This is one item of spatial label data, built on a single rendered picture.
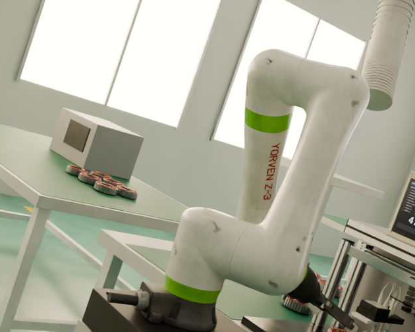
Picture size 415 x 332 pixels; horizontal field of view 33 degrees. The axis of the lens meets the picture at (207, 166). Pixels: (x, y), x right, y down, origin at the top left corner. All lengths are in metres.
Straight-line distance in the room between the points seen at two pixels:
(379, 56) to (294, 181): 1.81
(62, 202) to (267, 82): 1.52
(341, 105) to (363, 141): 7.46
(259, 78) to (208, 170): 5.84
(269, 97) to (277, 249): 0.36
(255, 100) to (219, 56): 5.57
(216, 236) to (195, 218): 0.06
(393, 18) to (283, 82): 1.81
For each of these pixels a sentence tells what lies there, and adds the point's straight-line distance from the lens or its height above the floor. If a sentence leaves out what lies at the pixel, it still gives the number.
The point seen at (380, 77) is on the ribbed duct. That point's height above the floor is 1.66.
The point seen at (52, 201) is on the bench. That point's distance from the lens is 2.92.
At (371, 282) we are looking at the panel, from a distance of 2.37.
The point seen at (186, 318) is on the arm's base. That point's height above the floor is 0.86.
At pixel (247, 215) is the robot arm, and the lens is 1.80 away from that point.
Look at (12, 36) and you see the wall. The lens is 6.11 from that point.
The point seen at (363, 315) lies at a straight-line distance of 2.13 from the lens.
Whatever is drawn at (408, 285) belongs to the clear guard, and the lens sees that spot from 1.85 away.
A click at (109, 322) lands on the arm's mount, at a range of 1.57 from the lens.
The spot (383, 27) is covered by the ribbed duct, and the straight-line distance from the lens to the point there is 3.34.
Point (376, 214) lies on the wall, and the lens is 9.62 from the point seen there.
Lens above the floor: 1.30
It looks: 5 degrees down
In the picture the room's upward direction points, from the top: 19 degrees clockwise
